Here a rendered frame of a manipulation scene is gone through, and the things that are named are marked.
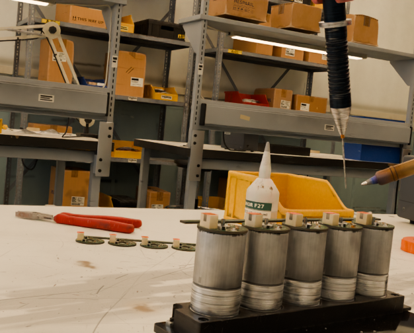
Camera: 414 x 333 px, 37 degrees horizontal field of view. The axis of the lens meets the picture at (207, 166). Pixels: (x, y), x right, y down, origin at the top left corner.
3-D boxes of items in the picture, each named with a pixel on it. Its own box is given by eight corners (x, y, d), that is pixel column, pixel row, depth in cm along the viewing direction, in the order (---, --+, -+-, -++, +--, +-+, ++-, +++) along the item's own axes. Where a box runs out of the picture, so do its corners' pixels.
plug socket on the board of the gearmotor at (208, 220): (221, 228, 30) (223, 215, 30) (207, 228, 29) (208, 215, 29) (211, 225, 30) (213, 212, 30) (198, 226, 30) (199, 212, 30)
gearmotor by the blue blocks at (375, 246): (393, 310, 37) (403, 225, 37) (366, 314, 36) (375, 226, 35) (361, 298, 39) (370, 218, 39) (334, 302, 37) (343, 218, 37)
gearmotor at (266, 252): (289, 326, 32) (299, 228, 32) (252, 331, 31) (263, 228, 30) (258, 311, 34) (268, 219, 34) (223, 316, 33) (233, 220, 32)
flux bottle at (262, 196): (236, 235, 64) (245, 139, 64) (264, 236, 66) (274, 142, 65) (250, 242, 61) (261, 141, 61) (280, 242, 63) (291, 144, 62)
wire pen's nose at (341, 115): (327, 136, 32) (325, 108, 32) (338, 131, 33) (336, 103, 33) (346, 137, 32) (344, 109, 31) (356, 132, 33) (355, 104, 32)
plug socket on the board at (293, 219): (305, 226, 33) (307, 214, 33) (293, 226, 33) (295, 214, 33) (295, 224, 34) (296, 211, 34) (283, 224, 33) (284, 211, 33)
